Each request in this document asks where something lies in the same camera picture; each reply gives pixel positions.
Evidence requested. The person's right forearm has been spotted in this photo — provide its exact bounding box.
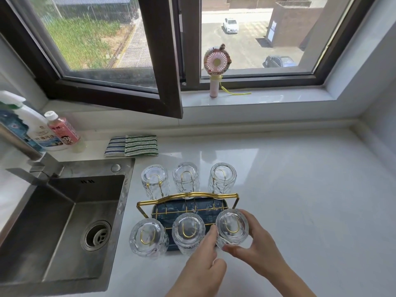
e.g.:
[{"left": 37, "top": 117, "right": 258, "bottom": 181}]
[{"left": 269, "top": 262, "right": 318, "bottom": 297}]

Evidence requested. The clear glass cup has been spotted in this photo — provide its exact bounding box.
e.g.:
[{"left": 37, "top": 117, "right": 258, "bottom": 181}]
[
  {"left": 172, "top": 161, "right": 200, "bottom": 200},
  {"left": 141, "top": 164, "right": 170, "bottom": 200},
  {"left": 215, "top": 208, "right": 250, "bottom": 250},
  {"left": 172, "top": 212, "right": 206, "bottom": 257},
  {"left": 207, "top": 163, "right": 238, "bottom": 195},
  {"left": 129, "top": 218, "right": 170, "bottom": 259}
]

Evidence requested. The white car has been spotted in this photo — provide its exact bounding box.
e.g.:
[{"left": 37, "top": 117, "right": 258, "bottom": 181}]
[{"left": 222, "top": 17, "right": 240, "bottom": 34}]

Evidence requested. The dark brown open window sash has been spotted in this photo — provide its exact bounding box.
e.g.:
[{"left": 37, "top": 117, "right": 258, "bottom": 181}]
[{"left": 0, "top": 0, "right": 186, "bottom": 119}]

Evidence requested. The pink drink bottle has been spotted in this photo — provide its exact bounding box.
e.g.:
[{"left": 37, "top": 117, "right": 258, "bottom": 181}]
[{"left": 44, "top": 110, "right": 82, "bottom": 146}]

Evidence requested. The pink handheld fan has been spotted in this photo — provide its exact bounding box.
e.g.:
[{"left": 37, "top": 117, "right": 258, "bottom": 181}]
[{"left": 203, "top": 43, "right": 252, "bottom": 99}]

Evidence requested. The blue striped cloth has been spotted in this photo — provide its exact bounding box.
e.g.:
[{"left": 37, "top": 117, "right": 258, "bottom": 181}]
[{"left": 104, "top": 136, "right": 127, "bottom": 157}]

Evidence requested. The white stone window sill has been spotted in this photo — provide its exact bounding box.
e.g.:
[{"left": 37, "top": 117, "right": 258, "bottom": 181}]
[{"left": 181, "top": 86, "right": 336, "bottom": 108}]

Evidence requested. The brown outbuilding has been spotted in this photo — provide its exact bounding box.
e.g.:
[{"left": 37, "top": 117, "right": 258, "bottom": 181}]
[{"left": 265, "top": 0, "right": 321, "bottom": 48}]

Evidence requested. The stainless steel sink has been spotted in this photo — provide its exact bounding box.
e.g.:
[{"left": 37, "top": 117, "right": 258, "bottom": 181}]
[{"left": 0, "top": 157, "right": 136, "bottom": 296}]

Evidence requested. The blue roofed shed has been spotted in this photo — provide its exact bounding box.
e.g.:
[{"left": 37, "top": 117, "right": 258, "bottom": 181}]
[{"left": 51, "top": 0, "right": 134, "bottom": 19}]

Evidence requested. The blue detergent pouch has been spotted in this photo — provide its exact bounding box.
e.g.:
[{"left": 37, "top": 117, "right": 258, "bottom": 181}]
[{"left": 0, "top": 109, "right": 47, "bottom": 153}]

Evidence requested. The steel square faucet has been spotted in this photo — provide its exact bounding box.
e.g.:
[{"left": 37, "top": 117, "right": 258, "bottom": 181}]
[{"left": 0, "top": 122, "right": 66, "bottom": 186}]

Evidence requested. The white spray bottle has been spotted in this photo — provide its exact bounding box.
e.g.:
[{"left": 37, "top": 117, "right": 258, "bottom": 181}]
[{"left": 0, "top": 90, "right": 70, "bottom": 151}]

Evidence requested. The gold cup rack blue tray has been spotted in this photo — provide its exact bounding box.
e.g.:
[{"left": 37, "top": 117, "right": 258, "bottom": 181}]
[{"left": 137, "top": 192, "right": 240, "bottom": 252}]

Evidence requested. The person's left hand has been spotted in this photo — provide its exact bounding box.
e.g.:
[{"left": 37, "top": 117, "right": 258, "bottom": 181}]
[{"left": 167, "top": 224, "right": 228, "bottom": 297}]

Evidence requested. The round sink drain strainer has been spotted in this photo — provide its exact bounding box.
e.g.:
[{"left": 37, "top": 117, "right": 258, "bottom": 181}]
[{"left": 80, "top": 220, "right": 112, "bottom": 252}]

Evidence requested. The dark brown fixed window frame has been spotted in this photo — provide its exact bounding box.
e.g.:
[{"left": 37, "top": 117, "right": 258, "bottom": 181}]
[{"left": 179, "top": 0, "right": 378, "bottom": 92}]

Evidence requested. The person's right hand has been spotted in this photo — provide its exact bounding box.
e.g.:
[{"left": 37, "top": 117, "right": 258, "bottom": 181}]
[{"left": 222, "top": 208, "right": 293, "bottom": 281}]

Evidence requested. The green striped cloth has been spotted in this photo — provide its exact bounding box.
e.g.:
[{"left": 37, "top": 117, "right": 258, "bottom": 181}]
[{"left": 124, "top": 135, "right": 159, "bottom": 157}]

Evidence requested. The dark car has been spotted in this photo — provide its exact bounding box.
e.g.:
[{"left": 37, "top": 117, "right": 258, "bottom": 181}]
[{"left": 263, "top": 54, "right": 297, "bottom": 68}]

